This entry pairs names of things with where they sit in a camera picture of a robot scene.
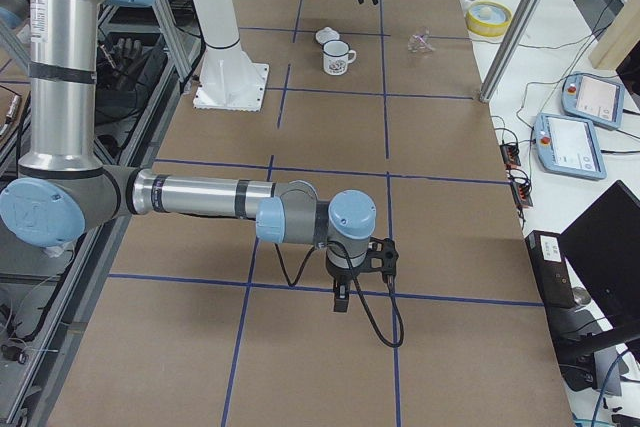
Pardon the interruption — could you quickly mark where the white enamel mug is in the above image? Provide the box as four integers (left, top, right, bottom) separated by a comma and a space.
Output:
322, 40, 357, 76

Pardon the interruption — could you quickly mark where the upper orange black adapter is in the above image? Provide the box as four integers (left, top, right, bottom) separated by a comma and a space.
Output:
500, 143, 521, 168

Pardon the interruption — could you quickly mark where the upper teach pendant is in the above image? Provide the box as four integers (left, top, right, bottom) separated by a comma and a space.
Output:
561, 72, 624, 130

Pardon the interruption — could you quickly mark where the clear plastic funnel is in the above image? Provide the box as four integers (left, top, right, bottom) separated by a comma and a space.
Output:
407, 26, 436, 54

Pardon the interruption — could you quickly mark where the teach pendant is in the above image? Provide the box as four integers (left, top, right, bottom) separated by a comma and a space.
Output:
561, 72, 624, 130
533, 113, 607, 180

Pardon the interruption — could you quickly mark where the black computer box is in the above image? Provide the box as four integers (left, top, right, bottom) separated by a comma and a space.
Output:
525, 230, 574, 309

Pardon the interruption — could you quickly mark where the lower teach pendant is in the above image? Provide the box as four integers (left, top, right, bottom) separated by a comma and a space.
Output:
533, 113, 607, 180

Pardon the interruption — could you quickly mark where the yellow tape roll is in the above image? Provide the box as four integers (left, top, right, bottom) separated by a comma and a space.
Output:
465, 1, 512, 38

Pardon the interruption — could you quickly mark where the lower orange black adapter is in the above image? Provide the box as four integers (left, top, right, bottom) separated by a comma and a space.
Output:
510, 182, 533, 208

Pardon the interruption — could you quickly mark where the white mug lid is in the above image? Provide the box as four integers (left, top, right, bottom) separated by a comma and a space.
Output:
315, 27, 340, 46

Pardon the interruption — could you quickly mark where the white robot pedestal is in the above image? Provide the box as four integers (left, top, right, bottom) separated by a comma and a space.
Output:
193, 0, 269, 112

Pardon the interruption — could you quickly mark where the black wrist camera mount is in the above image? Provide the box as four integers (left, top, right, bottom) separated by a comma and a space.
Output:
359, 237, 399, 292

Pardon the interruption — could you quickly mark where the wooden plank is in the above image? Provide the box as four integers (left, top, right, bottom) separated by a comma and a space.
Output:
589, 0, 640, 70

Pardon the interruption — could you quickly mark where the black monitor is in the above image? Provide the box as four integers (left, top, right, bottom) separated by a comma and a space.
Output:
559, 180, 640, 326

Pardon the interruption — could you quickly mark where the aluminium frame post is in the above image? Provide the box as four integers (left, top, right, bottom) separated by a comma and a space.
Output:
479, 0, 541, 103

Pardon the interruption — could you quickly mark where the orange black adapter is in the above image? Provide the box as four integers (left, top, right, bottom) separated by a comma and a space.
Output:
510, 182, 533, 208
500, 143, 521, 168

